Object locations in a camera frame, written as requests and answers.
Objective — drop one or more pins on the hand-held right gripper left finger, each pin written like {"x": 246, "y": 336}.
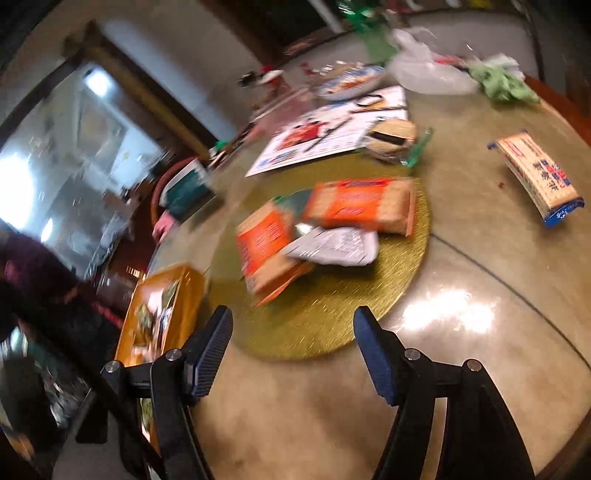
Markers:
{"x": 210, "y": 355}

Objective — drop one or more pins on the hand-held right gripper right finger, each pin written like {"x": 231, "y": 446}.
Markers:
{"x": 376, "y": 360}

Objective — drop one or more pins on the yellow cardboard box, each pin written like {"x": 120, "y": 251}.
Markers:
{"x": 189, "y": 300}

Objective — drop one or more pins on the person's left forearm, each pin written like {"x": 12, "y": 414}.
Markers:
{"x": 32, "y": 267}

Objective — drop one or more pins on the gold round mat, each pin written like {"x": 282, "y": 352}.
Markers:
{"x": 323, "y": 309}

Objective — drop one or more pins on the orange cracker packet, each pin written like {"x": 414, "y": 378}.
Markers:
{"x": 360, "y": 205}
{"x": 263, "y": 249}

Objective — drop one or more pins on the silver foil packet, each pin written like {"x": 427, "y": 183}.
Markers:
{"x": 337, "y": 247}

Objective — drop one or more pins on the pink cloth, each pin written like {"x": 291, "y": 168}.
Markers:
{"x": 164, "y": 227}

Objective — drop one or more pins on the green tissue box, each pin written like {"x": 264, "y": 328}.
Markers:
{"x": 187, "y": 191}

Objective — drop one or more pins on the red wooden chair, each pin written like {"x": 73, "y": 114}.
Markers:
{"x": 159, "y": 184}

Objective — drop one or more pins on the sandwich cracker packet green wrapper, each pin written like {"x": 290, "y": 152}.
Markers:
{"x": 392, "y": 136}

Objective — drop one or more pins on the printed paper flyer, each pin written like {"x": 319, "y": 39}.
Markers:
{"x": 323, "y": 134}

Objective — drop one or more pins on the blue and white cracker packet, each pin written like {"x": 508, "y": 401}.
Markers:
{"x": 538, "y": 177}

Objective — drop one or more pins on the clear plastic container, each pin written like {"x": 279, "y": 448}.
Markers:
{"x": 284, "y": 113}

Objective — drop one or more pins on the blue and white plate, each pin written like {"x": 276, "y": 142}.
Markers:
{"x": 351, "y": 83}

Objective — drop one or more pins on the clear plastic bag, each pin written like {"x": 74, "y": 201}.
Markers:
{"x": 425, "y": 69}

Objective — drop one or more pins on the green cloth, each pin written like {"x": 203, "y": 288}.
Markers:
{"x": 503, "y": 83}

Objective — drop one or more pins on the green plastic bottle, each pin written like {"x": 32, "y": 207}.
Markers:
{"x": 371, "y": 32}

